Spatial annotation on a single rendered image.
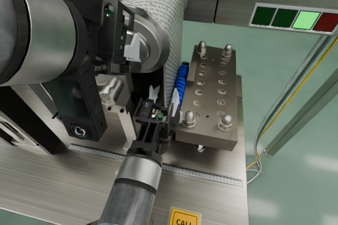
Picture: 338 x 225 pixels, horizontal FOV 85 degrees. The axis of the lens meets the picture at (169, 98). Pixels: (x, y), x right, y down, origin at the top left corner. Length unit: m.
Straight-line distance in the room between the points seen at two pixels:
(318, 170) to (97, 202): 1.67
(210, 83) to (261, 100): 1.52
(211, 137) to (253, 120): 1.43
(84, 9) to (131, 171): 0.24
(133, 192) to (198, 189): 0.29
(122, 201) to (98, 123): 0.13
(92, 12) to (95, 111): 0.11
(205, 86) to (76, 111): 0.45
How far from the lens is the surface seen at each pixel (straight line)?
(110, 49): 0.22
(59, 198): 0.64
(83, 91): 0.21
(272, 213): 1.63
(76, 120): 0.25
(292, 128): 1.45
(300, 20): 0.72
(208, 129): 0.51
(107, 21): 0.23
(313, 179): 1.87
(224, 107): 0.56
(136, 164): 0.33
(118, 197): 0.33
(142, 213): 0.33
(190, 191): 0.58
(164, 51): 0.37
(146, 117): 0.36
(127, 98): 0.43
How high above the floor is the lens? 1.46
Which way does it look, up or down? 50 degrees down
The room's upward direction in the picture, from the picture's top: straight up
